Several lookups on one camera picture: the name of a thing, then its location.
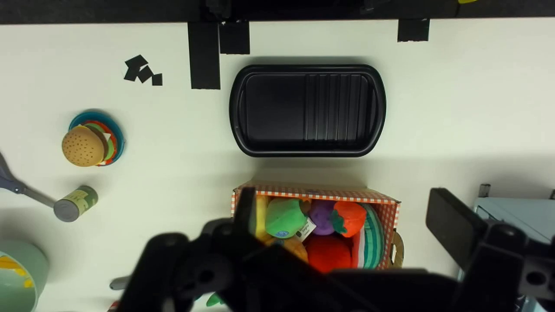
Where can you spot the cluster of black tape bits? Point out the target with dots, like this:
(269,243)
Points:
(142,71)

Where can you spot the green toy can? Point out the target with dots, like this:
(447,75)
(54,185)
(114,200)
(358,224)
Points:
(78,203)

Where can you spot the light green toy pot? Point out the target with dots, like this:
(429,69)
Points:
(37,264)

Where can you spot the green plush toy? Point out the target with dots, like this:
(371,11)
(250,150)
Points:
(284,214)

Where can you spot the orange plush toy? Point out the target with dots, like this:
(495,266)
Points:
(295,248)

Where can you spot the black plastic tray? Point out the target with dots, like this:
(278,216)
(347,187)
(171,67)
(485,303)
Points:
(303,110)

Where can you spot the yellow plush toy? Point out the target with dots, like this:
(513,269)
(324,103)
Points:
(261,216)

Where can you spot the brown checkered cardboard box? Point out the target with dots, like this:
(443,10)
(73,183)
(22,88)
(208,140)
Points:
(386,216)

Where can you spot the plush watermelon slice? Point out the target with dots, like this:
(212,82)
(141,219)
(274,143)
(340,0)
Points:
(372,238)

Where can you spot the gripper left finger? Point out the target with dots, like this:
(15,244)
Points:
(173,268)

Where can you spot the yellow toy food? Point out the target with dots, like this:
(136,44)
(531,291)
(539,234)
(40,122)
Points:
(13,264)

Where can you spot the grey toy pan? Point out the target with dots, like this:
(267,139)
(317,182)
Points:
(17,185)

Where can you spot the light blue bin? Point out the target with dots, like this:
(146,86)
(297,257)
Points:
(516,214)

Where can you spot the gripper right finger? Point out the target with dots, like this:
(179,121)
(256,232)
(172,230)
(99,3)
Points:
(498,260)

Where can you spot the long black tape strip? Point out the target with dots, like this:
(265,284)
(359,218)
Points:
(204,56)

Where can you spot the green toy piece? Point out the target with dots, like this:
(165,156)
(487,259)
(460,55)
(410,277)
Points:
(214,300)

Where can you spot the red plush strawberry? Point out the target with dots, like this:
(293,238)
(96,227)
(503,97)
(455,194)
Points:
(352,219)

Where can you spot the round red plush toy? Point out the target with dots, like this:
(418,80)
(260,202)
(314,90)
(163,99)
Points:
(329,253)

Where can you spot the blue toy plate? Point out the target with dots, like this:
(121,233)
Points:
(118,134)

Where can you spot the black tape square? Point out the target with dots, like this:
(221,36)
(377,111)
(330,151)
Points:
(413,30)
(234,38)

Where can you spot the purple plush toy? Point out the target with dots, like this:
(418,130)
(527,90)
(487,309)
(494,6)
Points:
(321,216)

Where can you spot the toy burger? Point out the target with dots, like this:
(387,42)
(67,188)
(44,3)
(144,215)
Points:
(83,146)

